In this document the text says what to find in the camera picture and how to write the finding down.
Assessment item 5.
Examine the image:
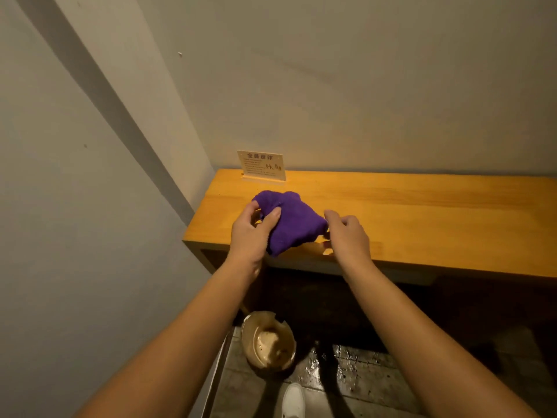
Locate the person's white shoe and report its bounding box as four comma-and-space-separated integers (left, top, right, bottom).
281, 383, 306, 418

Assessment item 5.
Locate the person's left forearm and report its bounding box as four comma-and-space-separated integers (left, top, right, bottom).
73, 256, 262, 418

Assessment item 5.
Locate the person's left hand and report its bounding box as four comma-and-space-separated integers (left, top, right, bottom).
228, 200, 282, 272

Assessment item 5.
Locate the white sign card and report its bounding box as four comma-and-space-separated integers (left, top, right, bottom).
237, 150, 287, 182

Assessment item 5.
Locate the person's right forearm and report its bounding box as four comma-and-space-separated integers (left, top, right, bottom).
343, 262, 540, 418

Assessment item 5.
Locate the person's right hand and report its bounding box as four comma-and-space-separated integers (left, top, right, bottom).
324, 210, 373, 275

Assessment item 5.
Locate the beige waste bin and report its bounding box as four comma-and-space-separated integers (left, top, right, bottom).
240, 311, 297, 372

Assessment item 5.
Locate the wooden table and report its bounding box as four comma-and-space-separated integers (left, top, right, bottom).
182, 169, 557, 289

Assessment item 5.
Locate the purple cloth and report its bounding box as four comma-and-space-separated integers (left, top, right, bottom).
252, 190, 329, 257

